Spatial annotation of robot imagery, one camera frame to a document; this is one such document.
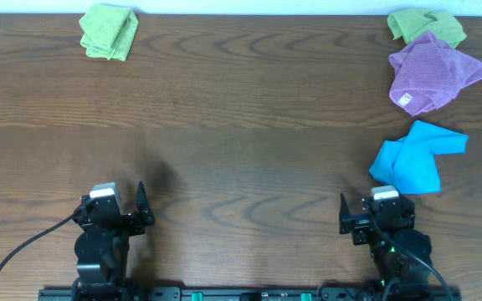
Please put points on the crumpled green cloth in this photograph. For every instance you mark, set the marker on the crumpled green cloth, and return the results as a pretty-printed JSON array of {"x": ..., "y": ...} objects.
[{"x": 410, "y": 23}]

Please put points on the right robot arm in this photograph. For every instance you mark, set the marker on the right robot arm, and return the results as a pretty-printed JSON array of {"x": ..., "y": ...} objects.
[{"x": 400, "y": 252}]

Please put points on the purple cloth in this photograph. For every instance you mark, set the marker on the purple cloth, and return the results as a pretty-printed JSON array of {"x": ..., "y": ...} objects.
[{"x": 429, "y": 74}]

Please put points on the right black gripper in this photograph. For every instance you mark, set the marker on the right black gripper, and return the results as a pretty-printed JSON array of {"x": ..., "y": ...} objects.
[{"x": 364, "y": 219}]

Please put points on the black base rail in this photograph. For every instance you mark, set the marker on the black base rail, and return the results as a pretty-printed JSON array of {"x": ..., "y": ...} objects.
[{"x": 328, "y": 293}]

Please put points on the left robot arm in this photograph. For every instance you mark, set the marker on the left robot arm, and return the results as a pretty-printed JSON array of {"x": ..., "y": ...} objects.
[{"x": 102, "y": 249}]

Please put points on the blue cloth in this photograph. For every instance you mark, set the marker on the blue cloth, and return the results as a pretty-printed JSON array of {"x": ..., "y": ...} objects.
[{"x": 409, "y": 163}]

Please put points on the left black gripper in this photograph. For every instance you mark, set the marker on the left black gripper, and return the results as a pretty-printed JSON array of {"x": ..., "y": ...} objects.
[{"x": 123, "y": 221}]

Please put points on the folded green cloth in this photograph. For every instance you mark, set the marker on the folded green cloth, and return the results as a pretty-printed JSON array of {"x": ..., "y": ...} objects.
[{"x": 109, "y": 31}]

